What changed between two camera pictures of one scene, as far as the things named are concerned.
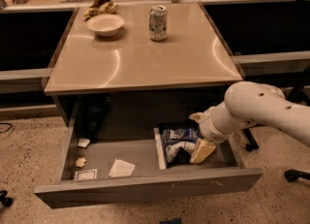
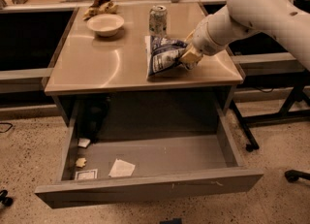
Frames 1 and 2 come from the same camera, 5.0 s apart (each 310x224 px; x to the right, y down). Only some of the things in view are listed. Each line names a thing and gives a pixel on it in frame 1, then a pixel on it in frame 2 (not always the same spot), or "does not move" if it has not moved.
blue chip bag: x=175 y=138 -> x=163 y=54
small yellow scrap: x=80 y=162 does not move
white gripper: x=207 y=128 -> x=204 y=41
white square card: x=86 y=175 does not move
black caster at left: x=5 y=201 does not move
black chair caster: x=293 y=175 does not move
